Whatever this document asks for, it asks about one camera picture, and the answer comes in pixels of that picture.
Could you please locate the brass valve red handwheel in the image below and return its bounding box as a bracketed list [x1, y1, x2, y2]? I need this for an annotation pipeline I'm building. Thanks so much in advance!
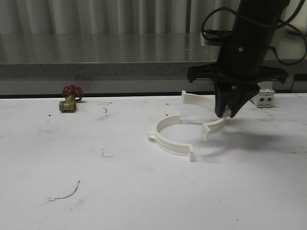
[59, 84, 84, 113]

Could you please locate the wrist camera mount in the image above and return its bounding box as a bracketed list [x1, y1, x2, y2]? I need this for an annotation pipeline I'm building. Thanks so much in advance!
[200, 28, 232, 46]

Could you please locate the white half clamp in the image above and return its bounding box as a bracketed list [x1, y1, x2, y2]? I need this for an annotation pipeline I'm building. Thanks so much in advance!
[147, 112, 195, 162]
[181, 91, 231, 141]

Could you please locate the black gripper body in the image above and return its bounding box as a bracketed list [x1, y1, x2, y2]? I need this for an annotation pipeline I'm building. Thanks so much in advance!
[187, 31, 288, 85]

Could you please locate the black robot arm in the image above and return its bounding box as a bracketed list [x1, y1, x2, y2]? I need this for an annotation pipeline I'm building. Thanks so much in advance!
[188, 0, 289, 117]

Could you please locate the white container on counter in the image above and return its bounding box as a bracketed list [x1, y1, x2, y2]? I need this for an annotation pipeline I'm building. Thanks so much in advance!
[282, 0, 307, 35]

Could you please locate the grey stone counter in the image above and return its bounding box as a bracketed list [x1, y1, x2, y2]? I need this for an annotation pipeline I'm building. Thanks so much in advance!
[0, 32, 307, 94]

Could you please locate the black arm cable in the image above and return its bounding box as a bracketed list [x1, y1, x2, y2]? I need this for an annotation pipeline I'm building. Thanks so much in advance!
[201, 0, 307, 65]

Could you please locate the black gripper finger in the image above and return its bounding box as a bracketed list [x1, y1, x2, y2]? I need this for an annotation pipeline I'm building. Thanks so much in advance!
[227, 84, 260, 118]
[214, 81, 232, 117]

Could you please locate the white circuit breaker red switch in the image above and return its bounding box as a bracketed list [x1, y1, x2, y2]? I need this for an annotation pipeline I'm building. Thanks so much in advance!
[253, 81, 275, 108]

